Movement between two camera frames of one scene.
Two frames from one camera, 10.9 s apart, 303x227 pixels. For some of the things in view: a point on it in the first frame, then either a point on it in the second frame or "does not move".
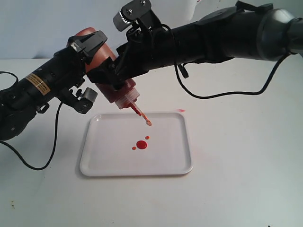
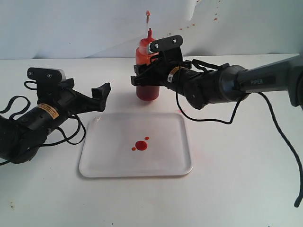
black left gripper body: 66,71 to 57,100
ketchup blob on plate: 141,144 does not move
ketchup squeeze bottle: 124,97 to 147,92
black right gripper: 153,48 to 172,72
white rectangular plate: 122,144 does not move
